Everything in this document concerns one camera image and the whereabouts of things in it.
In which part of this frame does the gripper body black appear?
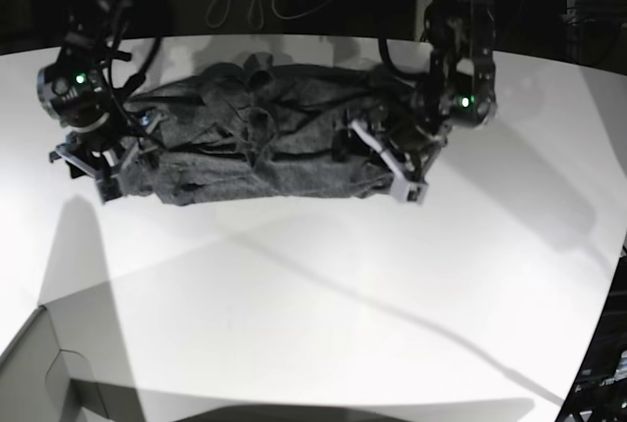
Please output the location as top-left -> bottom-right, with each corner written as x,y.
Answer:
48,110 -> 165,187
332,113 -> 451,187

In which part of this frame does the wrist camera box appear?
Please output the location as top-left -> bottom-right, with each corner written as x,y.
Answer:
390,177 -> 428,205
96,177 -> 124,204

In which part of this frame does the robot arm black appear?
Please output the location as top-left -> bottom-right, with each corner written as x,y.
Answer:
351,0 -> 498,201
36,0 -> 163,195

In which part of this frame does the dark grey t-shirt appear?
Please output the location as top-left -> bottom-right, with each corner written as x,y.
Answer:
121,54 -> 409,207

